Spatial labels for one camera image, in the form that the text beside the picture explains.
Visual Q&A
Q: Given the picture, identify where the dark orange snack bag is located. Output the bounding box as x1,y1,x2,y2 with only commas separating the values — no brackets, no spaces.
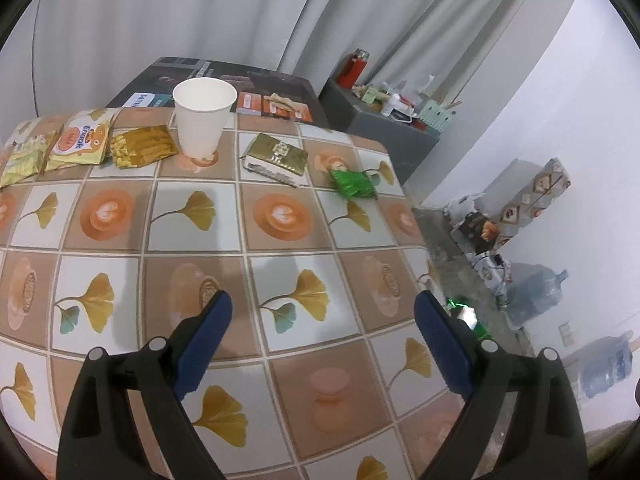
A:
457,212,501,253

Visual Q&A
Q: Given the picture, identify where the green snack bag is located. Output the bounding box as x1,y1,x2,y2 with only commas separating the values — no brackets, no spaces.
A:
446,297,492,343

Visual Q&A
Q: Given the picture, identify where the small gold box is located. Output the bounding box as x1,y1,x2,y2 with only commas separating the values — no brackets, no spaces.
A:
242,133,308,189

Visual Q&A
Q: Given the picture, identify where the small green foil packet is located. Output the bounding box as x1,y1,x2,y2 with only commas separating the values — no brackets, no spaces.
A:
329,169,380,202

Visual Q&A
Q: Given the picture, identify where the yellow green snack packet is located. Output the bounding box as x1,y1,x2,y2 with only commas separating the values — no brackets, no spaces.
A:
0,120,58,188

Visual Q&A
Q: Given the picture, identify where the grey curtain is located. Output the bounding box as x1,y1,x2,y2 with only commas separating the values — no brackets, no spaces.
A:
0,0,586,161

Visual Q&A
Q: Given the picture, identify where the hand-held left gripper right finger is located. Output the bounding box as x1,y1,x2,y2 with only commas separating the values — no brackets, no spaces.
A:
414,289,588,480

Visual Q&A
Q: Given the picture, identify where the white printed box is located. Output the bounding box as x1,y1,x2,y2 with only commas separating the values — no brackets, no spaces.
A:
470,250,516,291

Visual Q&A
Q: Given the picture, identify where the grey cabinet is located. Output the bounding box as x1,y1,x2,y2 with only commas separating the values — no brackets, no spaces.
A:
317,77,441,186

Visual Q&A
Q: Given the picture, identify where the orange white snack packet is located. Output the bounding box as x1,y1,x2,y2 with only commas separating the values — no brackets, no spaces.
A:
45,110,117,173

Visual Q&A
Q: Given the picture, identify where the white paper cup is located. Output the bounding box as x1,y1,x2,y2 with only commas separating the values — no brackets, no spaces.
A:
172,78,238,159

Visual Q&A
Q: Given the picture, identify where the red thermos bottle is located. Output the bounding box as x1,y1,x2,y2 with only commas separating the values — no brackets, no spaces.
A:
336,49,371,89

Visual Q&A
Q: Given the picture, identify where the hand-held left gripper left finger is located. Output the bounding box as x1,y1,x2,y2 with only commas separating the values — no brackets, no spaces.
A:
57,290,234,480

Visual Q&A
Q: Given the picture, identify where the teal plastic basket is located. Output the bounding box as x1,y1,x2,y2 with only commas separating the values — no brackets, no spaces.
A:
417,99,462,133

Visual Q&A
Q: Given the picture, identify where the dark printed poster board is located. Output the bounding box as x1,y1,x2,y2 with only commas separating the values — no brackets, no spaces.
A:
105,56,331,128

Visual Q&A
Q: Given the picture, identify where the large clear water jug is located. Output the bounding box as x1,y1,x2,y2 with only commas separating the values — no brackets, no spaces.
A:
565,332,633,401
505,263,571,328

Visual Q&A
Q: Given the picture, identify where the gold snack packet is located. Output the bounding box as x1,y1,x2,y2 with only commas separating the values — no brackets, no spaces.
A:
109,125,179,170

